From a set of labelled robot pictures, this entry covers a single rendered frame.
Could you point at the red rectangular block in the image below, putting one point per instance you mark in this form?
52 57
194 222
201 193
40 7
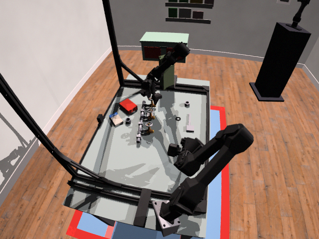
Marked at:
128 106

